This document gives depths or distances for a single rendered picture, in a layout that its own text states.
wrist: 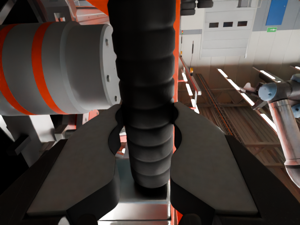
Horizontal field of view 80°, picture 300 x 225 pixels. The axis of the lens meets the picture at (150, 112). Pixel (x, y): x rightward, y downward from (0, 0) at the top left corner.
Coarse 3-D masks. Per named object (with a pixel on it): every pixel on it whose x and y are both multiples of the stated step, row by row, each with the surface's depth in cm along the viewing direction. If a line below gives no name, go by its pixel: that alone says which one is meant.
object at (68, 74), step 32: (0, 32) 23; (32, 32) 23; (64, 32) 23; (96, 32) 23; (0, 64) 22; (32, 64) 22; (64, 64) 22; (96, 64) 22; (0, 96) 24; (32, 96) 24; (64, 96) 24; (96, 96) 24
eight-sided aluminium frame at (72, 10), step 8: (48, 0) 43; (56, 0) 43; (64, 0) 43; (72, 0) 46; (48, 8) 45; (56, 8) 45; (64, 8) 45; (72, 8) 46; (48, 16) 46; (56, 16) 46; (64, 16) 46; (72, 16) 46; (88, 112) 55; (64, 120) 51; (72, 120) 54; (80, 120) 51; (72, 128) 53
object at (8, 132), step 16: (0, 0) 39; (16, 0) 41; (0, 16) 37; (16, 16) 45; (32, 16) 45; (0, 128) 36; (0, 144) 49; (0, 160) 45; (16, 160) 45; (0, 176) 41; (16, 176) 41; (0, 192) 37
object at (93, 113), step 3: (90, 111) 56; (93, 111) 59; (96, 111) 62; (75, 114) 55; (90, 114) 56; (93, 114) 59; (96, 114) 62; (75, 117) 55; (90, 117) 56; (75, 120) 55; (75, 123) 55; (75, 126) 56
